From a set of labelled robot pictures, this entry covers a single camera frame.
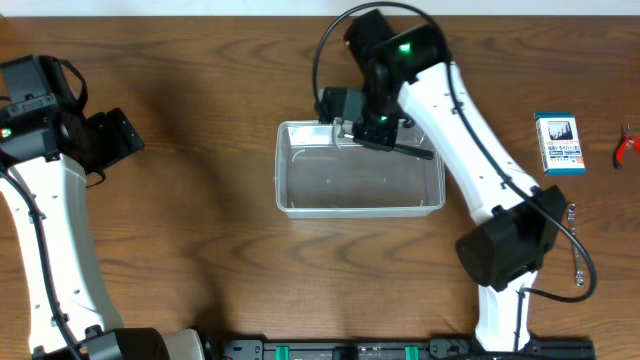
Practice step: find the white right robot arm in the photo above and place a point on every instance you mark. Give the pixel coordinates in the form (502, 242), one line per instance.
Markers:
(411, 76)

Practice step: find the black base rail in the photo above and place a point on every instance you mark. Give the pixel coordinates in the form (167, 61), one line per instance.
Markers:
(438, 348)

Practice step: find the blue white screwdriver box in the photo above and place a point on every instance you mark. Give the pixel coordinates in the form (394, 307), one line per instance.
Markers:
(559, 143)

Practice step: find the red handled pliers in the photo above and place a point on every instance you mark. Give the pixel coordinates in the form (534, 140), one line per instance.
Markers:
(627, 140)

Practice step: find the clear plastic container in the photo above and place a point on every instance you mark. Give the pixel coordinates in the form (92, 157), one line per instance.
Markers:
(320, 172)

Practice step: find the small hammer black handle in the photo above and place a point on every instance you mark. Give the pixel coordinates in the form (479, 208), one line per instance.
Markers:
(410, 150)

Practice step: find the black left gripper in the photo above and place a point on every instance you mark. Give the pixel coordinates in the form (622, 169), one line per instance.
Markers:
(118, 133)

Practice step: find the silver combination wrench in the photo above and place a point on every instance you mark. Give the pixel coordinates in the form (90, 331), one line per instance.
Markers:
(578, 262)

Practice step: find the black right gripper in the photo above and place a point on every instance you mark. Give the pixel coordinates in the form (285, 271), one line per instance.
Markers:
(362, 133)

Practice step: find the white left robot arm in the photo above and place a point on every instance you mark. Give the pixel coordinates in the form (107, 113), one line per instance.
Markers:
(49, 147)

